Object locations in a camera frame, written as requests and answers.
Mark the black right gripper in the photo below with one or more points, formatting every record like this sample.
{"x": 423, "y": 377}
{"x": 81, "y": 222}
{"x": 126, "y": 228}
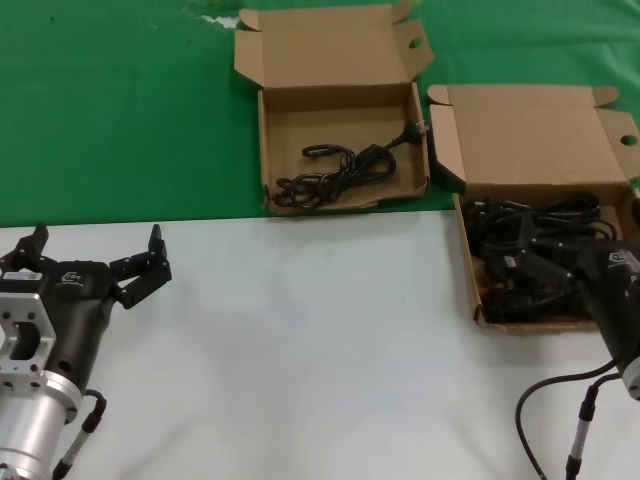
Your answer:
{"x": 617, "y": 300}

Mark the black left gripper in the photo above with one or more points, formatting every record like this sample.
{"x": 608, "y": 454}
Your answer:
{"x": 75, "y": 310}

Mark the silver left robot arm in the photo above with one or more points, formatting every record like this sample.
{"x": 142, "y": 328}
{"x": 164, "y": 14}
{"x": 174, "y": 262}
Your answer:
{"x": 30, "y": 415}

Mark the open cardboard box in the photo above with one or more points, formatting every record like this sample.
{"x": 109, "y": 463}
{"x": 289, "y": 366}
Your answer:
{"x": 340, "y": 120}
{"x": 530, "y": 140}

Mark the green table cloth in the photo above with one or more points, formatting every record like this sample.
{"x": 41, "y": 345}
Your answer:
{"x": 125, "y": 125}

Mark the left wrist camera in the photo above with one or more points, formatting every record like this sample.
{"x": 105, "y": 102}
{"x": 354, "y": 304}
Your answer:
{"x": 20, "y": 281}

